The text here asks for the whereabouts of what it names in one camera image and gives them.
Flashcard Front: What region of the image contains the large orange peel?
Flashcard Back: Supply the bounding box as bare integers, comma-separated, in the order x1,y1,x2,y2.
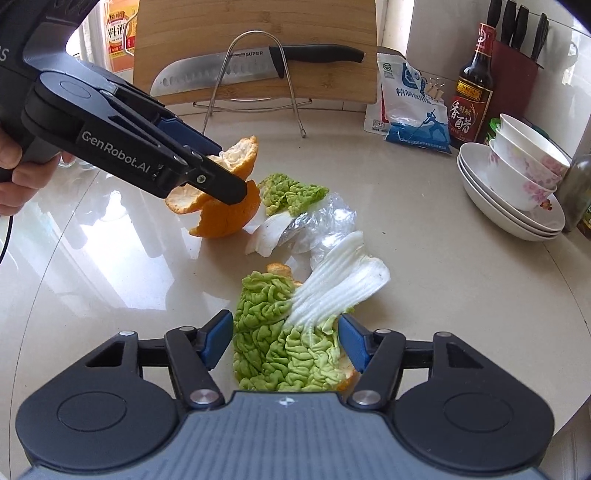
165,135,262,239

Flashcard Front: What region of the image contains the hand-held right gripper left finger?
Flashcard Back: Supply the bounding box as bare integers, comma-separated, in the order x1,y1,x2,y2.
85,309,234,411

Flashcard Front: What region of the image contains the dark vinegar bottle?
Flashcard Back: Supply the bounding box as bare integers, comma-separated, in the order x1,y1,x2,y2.
445,23,497,144

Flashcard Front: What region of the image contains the black cable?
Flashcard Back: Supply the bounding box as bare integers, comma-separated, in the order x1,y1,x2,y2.
0,213,13,266

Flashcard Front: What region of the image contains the black handled kitchen knife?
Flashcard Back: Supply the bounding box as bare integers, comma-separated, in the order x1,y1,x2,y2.
150,44,365,97

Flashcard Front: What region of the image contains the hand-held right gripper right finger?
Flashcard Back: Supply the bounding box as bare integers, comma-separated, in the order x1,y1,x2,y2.
338,313,492,411

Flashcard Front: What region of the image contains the large napa cabbage leaf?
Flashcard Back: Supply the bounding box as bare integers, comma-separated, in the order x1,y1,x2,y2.
232,231,391,393

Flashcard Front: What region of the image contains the clear plastic wrap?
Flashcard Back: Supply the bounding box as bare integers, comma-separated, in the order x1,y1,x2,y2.
277,191,365,273

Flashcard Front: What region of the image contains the white plate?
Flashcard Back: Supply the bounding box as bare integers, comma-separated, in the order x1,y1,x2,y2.
457,142,566,232
458,166,566,237
462,185,565,242

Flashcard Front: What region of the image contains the wooden cutting board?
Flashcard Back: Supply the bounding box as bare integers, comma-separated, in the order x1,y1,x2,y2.
132,0,379,106

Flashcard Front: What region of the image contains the dark red knife block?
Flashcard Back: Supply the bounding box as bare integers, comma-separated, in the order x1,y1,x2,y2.
489,39,542,127

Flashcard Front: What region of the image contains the green lid jar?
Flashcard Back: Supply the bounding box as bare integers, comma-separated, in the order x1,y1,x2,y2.
482,117,502,146

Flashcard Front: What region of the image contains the cooking wine bottle yellow label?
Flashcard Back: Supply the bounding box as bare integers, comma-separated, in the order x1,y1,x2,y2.
102,0,140,75

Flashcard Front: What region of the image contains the tall translucent bottle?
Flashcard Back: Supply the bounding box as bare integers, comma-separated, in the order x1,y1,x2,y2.
76,18,108,70

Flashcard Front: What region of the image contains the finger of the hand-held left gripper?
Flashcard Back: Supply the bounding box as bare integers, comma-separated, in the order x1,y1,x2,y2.
157,156,249,206
99,78,223,160

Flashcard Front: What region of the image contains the blue and white salt bag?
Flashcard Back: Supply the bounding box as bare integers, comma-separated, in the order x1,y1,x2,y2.
363,52,453,155

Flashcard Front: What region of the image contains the person's left hand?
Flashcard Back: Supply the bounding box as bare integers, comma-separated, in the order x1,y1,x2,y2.
0,130,49,217

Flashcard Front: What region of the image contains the metal wire rack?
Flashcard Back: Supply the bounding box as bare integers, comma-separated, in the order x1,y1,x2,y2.
193,31,309,138

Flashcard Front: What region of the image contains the small napa cabbage leaf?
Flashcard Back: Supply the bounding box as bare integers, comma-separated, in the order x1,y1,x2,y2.
245,173,331,257

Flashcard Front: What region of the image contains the white floral bowl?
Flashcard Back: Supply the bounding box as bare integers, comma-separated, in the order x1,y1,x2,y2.
487,148,557,212
489,137,563,191
499,114,572,178

